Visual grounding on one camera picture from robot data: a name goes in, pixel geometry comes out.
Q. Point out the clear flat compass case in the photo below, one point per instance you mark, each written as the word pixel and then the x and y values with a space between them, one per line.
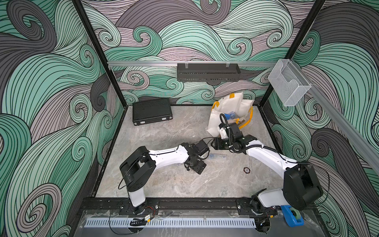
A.
pixel 217 157

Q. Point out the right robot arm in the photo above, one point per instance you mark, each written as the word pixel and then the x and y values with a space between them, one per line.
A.
pixel 301 186

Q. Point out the clear wall bin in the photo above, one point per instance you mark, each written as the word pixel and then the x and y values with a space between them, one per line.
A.
pixel 289 82

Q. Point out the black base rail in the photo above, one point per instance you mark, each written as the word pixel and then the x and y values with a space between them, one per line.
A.
pixel 244 206

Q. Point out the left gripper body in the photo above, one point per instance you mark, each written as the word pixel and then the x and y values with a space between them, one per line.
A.
pixel 197 166

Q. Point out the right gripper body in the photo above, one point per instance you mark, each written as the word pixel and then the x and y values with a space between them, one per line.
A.
pixel 222 144

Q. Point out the blue tape dispenser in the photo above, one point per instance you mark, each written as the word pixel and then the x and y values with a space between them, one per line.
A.
pixel 292 216

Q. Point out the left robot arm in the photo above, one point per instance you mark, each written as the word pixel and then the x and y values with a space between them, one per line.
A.
pixel 137 169

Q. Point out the white canvas bag yellow handles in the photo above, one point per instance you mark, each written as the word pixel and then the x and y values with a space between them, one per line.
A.
pixel 236 109

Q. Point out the black briefcase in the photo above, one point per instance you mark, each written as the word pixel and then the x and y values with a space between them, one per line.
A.
pixel 151 111

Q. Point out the white slotted cable duct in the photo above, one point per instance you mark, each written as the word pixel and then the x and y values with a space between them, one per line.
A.
pixel 174 223

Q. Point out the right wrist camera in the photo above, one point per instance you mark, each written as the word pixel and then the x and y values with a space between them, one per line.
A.
pixel 224 126

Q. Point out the black wall shelf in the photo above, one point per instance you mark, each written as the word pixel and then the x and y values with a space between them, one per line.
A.
pixel 208 72

